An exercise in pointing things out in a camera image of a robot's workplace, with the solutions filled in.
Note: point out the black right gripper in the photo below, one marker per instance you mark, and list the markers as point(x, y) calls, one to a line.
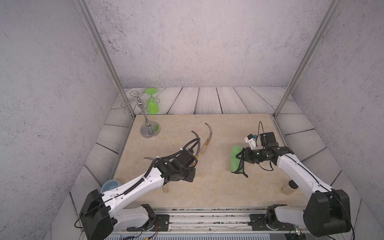
point(247, 156)

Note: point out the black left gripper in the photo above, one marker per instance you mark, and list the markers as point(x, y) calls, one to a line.
point(191, 177)

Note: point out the sickle with wooden handle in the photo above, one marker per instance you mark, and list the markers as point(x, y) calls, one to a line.
point(207, 141)

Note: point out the green fluffy rag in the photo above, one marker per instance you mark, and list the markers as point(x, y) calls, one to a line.
point(236, 164)

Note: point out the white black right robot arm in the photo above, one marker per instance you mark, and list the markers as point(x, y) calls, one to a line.
point(327, 211)

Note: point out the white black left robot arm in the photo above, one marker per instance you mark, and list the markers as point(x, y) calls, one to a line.
point(102, 213)

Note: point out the small glass jar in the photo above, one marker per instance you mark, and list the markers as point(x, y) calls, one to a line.
point(289, 187)

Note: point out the chrome glass rack stand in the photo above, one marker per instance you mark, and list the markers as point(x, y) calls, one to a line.
point(149, 129)

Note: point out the light blue mug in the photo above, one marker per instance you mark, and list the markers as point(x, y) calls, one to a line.
point(110, 185)

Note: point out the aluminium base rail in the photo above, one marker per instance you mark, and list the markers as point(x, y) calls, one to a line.
point(211, 224)

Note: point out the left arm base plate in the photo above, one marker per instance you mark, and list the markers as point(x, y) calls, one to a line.
point(160, 224)

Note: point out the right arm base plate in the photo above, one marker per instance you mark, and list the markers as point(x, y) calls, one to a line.
point(258, 222)

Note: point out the aluminium frame post right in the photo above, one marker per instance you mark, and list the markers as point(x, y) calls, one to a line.
point(320, 32)

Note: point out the aluminium frame post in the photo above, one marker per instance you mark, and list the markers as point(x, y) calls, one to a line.
point(320, 32)
point(86, 14)

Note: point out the aluminium frame post left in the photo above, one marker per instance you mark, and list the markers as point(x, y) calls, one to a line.
point(86, 14)

